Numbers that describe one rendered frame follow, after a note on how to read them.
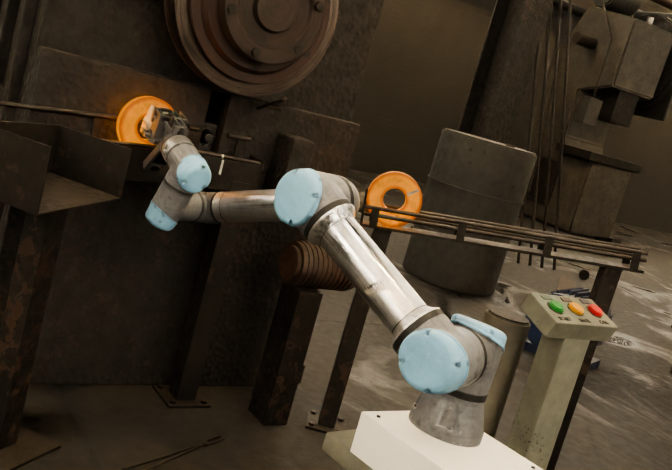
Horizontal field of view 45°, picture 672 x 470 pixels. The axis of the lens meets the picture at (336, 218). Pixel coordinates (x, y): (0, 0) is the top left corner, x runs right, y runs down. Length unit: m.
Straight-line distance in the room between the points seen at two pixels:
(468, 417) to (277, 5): 1.09
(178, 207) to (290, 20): 0.57
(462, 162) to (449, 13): 5.90
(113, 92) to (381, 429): 1.10
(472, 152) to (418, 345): 3.28
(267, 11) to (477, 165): 2.78
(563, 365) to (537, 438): 0.20
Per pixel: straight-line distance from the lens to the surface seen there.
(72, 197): 1.82
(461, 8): 10.61
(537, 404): 2.13
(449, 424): 1.65
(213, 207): 1.96
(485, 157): 4.69
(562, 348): 2.08
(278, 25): 2.11
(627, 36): 9.85
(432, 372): 1.48
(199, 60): 2.13
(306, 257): 2.23
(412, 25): 10.15
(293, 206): 1.62
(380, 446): 1.61
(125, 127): 2.12
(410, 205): 2.32
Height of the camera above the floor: 0.99
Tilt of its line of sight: 9 degrees down
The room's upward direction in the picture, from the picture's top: 16 degrees clockwise
